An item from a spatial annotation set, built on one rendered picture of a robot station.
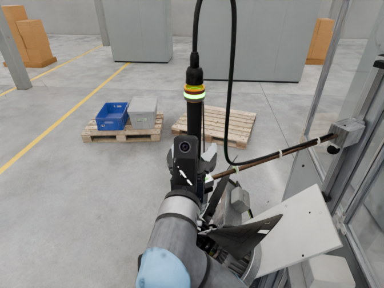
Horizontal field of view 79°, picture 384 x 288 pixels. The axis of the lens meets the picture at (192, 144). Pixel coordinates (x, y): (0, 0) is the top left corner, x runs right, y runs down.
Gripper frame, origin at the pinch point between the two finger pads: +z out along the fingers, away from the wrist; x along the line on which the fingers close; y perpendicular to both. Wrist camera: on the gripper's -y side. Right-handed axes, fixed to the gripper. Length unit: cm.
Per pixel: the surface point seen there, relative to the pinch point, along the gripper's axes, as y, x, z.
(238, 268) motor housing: 52, 16, -2
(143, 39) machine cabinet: 94, -256, 679
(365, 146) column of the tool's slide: 19, 62, 35
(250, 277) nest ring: 54, 20, -4
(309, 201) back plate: 33, 40, 17
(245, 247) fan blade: 24.4, 14.9, -11.6
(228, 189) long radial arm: 53, 12, 39
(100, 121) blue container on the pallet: 134, -179, 238
